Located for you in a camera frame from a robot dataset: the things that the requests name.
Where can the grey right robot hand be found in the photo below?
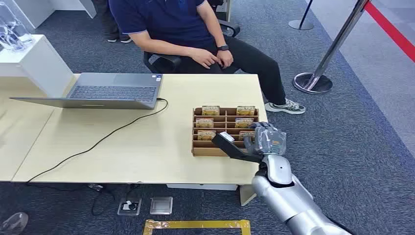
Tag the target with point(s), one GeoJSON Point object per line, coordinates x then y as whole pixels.
{"type": "Point", "coordinates": [267, 139]}

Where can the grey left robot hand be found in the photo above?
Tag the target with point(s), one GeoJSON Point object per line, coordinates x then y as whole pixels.
{"type": "Point", "coordinates": [13, 224]}

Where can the person's right forearm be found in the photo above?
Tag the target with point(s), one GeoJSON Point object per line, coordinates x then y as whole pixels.
{"type": "Point", "coordinates": [162, 45]}

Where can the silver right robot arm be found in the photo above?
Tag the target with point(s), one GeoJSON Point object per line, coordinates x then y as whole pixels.
{"type": "Point", "coordinates": [288, 198]}

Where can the person's left forearm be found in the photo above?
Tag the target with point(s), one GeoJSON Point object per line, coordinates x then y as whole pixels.
{"type": "Point", "coordinates": [212, 26]}

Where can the yellow patterned card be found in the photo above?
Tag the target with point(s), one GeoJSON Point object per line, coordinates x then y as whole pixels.
{"type": "Point", "coordinates": [204, 123]}
{"type": "Point", "coordinates": [210, 111]}
{"type": "Point", "coordinates": [206, 135]}
{"type": "Point", "coordinates": [245, 111]}
{"type": "Point", "coordinates": [243, 123]}
{"type": "Point", "coordinates": [246, 134]}

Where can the wooden card holder rack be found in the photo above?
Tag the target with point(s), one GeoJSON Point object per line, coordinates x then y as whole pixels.
{"type": "Point", "coordinates": [223, 129]}

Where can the person's left hand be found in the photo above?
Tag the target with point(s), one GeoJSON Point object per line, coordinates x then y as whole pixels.
{"type": "Point", "coordinates": [226, 58]}

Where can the person's hand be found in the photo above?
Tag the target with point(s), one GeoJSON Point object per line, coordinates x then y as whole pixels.
{"type": "Point", "coordinates": [226, 58]}
{"type": "Point", "coordinates": [205, 58]}

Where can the person's right hand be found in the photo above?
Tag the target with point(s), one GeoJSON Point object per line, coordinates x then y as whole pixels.
{"type": "Point", "coordinates": [205, 58]}

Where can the seated person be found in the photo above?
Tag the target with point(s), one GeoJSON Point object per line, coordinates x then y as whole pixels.
{"type": "Point", "coordinates": [175, 22]}

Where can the standing person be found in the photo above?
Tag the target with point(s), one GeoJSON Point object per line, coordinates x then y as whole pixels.
{"type": "Point", "coordinates": [113, 22]}

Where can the wooden desk leg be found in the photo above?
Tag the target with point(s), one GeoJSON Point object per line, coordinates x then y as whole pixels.
{"type": "Point", "coordinates": [247, 194]}

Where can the black wristwatch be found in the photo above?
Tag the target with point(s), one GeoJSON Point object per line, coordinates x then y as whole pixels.
{"type": "Point", "coordinates": [223, 47]}

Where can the open floor socket box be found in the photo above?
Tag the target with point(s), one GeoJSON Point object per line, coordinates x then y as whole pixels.
{"type": "Point", "coordinates": [129, 206]}

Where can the metal floor plate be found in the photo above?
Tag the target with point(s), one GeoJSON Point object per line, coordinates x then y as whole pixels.
{"type": "Point", "coordinates": [161, 205]}

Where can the black office chair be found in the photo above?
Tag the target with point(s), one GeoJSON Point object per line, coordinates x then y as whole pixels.
{"type": "Point", "coordinates": [165, 63]}

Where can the grey open laptop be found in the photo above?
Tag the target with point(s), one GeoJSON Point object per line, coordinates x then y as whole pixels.
{"type": "Point", "coordinates": [113, 92]}

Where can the red barrier belt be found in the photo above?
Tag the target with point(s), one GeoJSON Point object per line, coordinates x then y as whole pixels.
{"type": "Point", "coordinates": [392, 30]}

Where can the clear glass trophy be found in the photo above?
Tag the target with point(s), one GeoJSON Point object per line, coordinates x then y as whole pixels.
{"type": "Point", "coordinates": [13, 30]}

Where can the white counter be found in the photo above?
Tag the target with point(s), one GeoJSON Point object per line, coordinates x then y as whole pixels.
{"type": "Point", "coordinates": [48, 8]}

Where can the chrome stanchion post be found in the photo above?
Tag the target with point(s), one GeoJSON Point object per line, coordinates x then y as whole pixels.
{"type": "Point", "coordinates": [327, 53]}

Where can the yellow tape floor frame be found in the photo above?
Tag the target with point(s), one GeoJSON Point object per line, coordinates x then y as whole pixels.
{"type": "Point", "coordinates": [194, 224]}

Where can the dark stanchion post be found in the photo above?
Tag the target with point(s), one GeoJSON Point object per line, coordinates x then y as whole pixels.
{"type": "Point", "coordinates": [301, 23]}

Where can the white display pedestal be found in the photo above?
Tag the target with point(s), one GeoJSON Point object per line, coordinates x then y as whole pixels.
{"type": "Point", "coordinates": [39, 65]}

